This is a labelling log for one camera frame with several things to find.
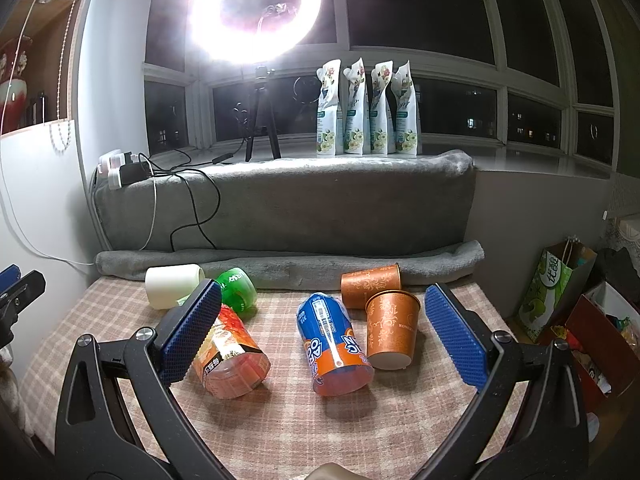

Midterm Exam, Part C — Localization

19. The white plastic cup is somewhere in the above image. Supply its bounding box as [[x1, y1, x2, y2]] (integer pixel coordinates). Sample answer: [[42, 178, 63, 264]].
[[144, 263, 205, 310]]

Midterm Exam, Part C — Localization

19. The red orange printed cup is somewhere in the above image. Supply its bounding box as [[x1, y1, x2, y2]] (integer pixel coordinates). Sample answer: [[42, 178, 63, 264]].
[[192, 304, 271, 400]]

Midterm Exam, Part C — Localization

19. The copper paper cup front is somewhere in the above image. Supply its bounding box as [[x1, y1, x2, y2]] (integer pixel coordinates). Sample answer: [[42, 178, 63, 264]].
[[366, 289, 421, 370]]

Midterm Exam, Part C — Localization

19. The copper paper cup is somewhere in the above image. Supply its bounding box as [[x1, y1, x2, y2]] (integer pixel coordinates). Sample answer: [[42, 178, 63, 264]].
[[366, 289, 421, 370], [341, 263, 401, 310]]

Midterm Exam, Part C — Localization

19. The green plastic cup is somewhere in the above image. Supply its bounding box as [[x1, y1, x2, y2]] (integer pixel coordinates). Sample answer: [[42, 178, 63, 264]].
[[215, 268, 257, 315]]

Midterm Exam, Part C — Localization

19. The blue orange printed cup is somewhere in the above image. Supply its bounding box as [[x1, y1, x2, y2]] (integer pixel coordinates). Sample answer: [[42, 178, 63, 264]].
[[296, 292, 374, 396]]

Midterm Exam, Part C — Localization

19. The copper paper cup rear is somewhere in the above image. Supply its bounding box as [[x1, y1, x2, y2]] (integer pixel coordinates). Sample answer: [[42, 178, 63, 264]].
[[341, 263, 401, 310]]

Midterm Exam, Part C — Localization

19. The red cardboard box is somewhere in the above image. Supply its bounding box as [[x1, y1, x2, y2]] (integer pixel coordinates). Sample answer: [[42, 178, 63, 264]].
[[538, 282, 639, 412]]

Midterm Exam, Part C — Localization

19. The green paper shopping bag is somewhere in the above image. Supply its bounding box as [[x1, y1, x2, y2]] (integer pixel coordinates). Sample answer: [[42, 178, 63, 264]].
[[516, 237, 597, 341]]

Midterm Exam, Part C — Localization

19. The white power strip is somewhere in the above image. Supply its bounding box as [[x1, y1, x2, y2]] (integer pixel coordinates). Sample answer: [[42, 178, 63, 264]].
[[96, 150, 134, 190]]

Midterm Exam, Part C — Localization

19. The black power adapter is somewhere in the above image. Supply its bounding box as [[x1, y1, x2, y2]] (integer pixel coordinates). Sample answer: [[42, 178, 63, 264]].
[[118, 160, 152, 188]]

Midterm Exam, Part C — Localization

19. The plaid pink cushion cover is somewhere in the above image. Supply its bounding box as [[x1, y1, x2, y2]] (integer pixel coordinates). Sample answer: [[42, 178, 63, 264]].
[[20, 278, 474, 479]]

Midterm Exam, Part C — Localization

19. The grey rolled blanket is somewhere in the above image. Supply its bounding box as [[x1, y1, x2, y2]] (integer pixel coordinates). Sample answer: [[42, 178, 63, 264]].
[[96, 240, 485, 292]]

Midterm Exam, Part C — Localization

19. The grey sofa back cushion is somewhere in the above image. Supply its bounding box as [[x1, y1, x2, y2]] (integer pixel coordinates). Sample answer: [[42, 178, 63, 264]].
[[94, 150, 476, 257]]

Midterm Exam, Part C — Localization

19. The white refill pouch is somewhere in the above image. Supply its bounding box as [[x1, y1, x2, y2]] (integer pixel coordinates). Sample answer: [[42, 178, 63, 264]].
[[316, 58, 344, 156], [343, 58, 370, 155], [390, 61, 421, 156], [370, 61, 394, 155]]

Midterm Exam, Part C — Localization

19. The black tripod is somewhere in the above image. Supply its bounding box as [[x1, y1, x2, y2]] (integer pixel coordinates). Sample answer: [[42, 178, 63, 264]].
[[245, 65, 281, 162]]

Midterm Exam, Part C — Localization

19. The white cable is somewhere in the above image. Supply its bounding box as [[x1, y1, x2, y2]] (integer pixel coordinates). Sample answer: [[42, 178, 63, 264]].
[[0, 0, 160, 267]]

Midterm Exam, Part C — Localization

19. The black cable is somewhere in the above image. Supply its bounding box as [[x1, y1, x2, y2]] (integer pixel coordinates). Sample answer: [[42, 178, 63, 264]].
[[136, 146, 246, 253]]

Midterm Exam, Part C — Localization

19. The bright ring light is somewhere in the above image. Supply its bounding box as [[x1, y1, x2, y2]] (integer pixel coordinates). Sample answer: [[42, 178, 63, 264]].
[[188, 0, 322, 65]]

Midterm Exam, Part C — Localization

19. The white window frame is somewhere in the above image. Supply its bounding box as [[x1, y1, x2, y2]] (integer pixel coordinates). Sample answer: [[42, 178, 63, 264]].
[[144, 0, 620, 167]]

